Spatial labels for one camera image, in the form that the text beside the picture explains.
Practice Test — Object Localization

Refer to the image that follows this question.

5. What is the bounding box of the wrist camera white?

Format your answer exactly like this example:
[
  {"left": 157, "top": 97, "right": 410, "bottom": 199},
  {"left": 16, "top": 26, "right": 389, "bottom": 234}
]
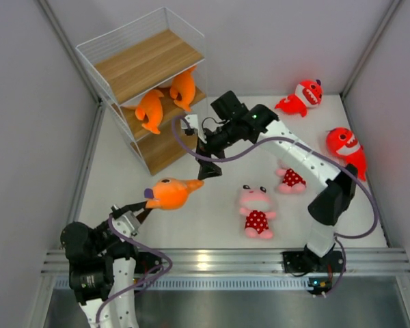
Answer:
[
  {"left": 111, "top": 204, "right": 141, "bottom": 237},
  {"left": 180, "top": 114, "right": 200, "bottom": 137}
]

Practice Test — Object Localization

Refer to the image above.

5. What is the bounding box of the red shark plush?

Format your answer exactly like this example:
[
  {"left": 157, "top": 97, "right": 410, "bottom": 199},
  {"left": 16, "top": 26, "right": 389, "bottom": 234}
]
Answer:
[
  {"left": 275, "top": 79, "right": 323, "bottom": 118},
  {"left": 325, "top": 127, "right": 367, "bottom": 181}
]

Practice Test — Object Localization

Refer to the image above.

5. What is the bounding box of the pink frog plush front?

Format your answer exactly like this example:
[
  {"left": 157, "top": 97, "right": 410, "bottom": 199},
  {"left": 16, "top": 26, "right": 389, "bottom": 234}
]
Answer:
[{"left": 238, "top": 184, "right": 276, "bottom": 240}]

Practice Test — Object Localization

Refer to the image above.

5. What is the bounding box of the orange shark plush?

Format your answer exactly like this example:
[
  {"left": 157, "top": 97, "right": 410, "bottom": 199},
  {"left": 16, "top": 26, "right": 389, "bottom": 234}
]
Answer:
[
  {"left": 169, "top": 66, "right": 197, "bottom": 112},
  {"left": 143, "top": 178, "right": 204, "bottom": 210},
  {"left": 124, "top": 89, "right": 164, "bottom": 135}
]

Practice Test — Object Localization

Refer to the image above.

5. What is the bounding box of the pink frog plush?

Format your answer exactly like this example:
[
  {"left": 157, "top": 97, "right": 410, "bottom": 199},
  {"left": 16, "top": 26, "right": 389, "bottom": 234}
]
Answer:
[
  {"left": 275, "top": 165, "right": 307, "bottom": 194},
  {"left": 238, "top": 184, "right": 276, "bottom": 240}
]

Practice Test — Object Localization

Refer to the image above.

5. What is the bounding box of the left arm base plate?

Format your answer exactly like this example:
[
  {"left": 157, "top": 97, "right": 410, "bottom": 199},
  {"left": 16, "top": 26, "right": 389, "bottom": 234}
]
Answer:
[{"left": 131, "top": 251, "right": 162, "bottom": 284}]

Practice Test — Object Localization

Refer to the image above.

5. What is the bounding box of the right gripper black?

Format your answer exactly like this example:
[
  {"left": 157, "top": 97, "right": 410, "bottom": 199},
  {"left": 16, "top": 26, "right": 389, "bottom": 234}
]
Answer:
[{"left": 195, "top": 122, "right": 239, "bottom": 182}]

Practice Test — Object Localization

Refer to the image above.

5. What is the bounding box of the red shark plush far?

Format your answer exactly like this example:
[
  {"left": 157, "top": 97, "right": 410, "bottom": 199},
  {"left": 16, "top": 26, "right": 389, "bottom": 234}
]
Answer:
[{"left": 275, "top": 79, "right": 323, "bottom": 118}]

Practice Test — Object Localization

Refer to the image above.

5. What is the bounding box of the red shark plush near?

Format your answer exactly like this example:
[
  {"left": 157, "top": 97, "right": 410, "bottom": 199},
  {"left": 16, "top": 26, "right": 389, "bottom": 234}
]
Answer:
[{"left": 325, "top": 127, "right": 367, "bottom": 181}]

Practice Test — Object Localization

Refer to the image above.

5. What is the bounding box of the aluminium rail frame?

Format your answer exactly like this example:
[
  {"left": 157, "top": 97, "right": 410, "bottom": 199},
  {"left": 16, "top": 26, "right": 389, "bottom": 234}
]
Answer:
[{"left": 40, "top": 248, "right": 410, "bottom": 291}]

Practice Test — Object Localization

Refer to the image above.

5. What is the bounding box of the pink frog plush rear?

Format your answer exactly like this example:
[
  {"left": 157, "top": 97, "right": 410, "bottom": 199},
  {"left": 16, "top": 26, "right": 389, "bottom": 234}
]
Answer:
[{"left": 275, "top": 165, "right": 307, "bottom": 194}]

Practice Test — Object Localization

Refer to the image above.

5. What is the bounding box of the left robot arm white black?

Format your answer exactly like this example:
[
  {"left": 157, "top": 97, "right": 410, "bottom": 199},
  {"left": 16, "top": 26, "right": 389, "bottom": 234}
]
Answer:
[{"left": 60, "top": 221, "right": 161, "bottom": 327}]

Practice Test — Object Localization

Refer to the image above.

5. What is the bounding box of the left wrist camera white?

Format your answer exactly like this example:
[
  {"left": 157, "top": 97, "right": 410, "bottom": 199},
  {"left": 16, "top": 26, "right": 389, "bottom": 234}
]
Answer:
[{"left": 111, "top": 204, "right": 141, "bottom": 237}]

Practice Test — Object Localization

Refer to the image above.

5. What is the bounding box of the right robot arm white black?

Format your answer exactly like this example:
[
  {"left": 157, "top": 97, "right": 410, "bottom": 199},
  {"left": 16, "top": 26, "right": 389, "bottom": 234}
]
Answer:
[{"left": 195, "top": 91, "right": 357, "bottom": 271}]

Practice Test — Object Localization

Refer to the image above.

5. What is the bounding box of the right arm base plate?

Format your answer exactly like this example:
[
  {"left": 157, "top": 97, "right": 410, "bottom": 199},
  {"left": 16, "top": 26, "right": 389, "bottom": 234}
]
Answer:
[{"left": 282, "top": 249, "right": 346, "bottom": 297}]

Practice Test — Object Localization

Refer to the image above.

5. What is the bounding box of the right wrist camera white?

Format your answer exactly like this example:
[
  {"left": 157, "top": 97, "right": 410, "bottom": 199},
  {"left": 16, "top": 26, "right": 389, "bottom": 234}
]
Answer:
[{"left": 180, "top": 114, "right": 200, "bottom": 137}]

